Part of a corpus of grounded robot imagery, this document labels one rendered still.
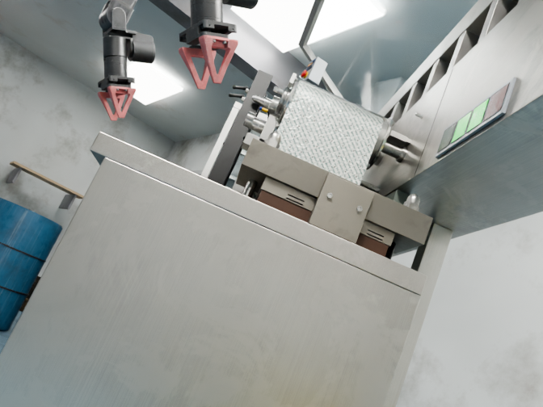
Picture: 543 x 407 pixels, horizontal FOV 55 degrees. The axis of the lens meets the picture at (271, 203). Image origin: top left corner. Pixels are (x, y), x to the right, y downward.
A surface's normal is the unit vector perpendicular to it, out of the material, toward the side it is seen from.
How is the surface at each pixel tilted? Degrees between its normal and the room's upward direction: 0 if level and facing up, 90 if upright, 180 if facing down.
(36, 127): 90
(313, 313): 90
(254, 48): 90
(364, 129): 90
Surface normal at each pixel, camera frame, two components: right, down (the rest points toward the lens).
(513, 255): -0.73, -0.45
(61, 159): 0.57, 0.01
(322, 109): 0.14, -0.21
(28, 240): 0.71, 0.11
